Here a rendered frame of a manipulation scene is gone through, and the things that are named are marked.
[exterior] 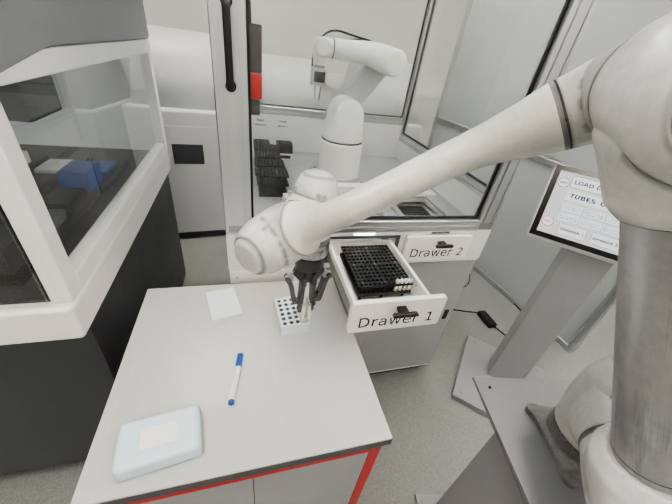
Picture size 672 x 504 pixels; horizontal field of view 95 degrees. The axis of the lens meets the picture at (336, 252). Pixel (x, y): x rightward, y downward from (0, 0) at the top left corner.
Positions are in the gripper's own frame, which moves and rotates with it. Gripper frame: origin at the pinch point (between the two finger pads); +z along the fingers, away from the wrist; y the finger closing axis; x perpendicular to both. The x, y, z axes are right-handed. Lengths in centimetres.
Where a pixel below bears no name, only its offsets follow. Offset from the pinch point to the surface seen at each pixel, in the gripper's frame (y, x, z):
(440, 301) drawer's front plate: 36.5, -12.1, -7.6
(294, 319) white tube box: -2.6, 0.9, 4.2
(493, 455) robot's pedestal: 46, -42, 26
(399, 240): 41.9, 21.3, -6.9
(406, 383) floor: 67, 14, 84
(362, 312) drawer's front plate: 13.0, -9.9, -6.1
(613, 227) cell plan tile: 117, -3, -22
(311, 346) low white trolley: 0.6, -7.1, 7.7
